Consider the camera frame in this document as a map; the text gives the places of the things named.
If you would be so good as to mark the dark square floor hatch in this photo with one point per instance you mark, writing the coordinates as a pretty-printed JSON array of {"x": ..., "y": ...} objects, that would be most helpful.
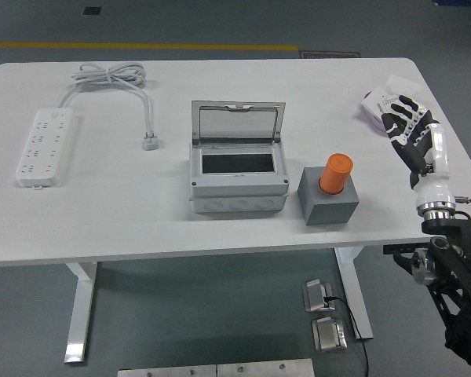
[{"x": 91, "y": 11}]

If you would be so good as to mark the metal floor socket closed lid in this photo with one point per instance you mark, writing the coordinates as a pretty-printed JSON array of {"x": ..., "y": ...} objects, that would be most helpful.
[{"x": 329, "y": 335}]

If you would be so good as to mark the blue object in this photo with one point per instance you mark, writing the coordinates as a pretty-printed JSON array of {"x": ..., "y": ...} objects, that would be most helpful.
[{"x": 463, "y": 2}]

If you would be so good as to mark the plain white paper packet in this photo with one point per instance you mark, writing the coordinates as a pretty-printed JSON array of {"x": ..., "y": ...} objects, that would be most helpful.
[{"x": 404, "y": 84}]

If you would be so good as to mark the black table control panel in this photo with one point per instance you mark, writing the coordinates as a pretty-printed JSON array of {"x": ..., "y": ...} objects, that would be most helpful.
[{"x": 404, "y": 249}]

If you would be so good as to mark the white packet with printed label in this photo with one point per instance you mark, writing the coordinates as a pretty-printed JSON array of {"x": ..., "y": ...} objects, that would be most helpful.
[{"x": 385, "y": 103}]

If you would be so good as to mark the robot right hand white shell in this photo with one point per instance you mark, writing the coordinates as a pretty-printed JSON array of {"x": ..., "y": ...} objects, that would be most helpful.
[{"x": 435, "y": 188}]

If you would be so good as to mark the purple shallow dish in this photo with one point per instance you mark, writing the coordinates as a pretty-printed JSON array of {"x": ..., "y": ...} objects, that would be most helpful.
[{"x": 373, "y": 119}]

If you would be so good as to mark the dark floor mat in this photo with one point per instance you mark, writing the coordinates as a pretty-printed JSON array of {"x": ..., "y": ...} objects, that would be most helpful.
[{"x": 329, "y": 54}]

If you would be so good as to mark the white power strip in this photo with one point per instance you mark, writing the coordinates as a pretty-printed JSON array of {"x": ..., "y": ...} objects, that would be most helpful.
[{"x": 47, "y": 149}]

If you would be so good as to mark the metal floor socket open lid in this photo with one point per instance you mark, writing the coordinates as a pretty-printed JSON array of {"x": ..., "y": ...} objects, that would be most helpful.
[{"x": 316, "y": 296}]

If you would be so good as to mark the white table leg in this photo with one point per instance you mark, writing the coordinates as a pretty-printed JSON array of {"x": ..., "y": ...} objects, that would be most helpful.
[
  {"x": 80, "y": 314},
  {"x": 357, "y": 298}
]

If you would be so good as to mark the orange cylindrical battery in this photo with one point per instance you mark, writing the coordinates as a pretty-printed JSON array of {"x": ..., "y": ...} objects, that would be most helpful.
[{"x": 335, "y": 173}]

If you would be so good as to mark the small white card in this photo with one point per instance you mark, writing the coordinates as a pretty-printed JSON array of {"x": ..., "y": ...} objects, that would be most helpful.
[{"x": 371, "y": 103}]

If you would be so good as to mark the grey cube holder round hole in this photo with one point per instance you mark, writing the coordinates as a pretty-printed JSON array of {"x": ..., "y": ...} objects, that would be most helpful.
[{"x": 329, "y": 212}]

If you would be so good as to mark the grey metal plate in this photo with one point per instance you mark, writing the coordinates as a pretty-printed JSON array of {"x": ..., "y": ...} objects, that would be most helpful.
[
  {"x": 267, "y": 369},
  {"x": 165, "y": 372}
]

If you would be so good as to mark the grey junction box clear lid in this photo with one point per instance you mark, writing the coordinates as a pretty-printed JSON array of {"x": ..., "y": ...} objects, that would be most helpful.
[{"x": 235, "y": 188}]

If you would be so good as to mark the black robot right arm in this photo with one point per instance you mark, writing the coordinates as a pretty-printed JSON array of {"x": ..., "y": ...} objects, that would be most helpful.
[{"x": 455, "y": 267}]

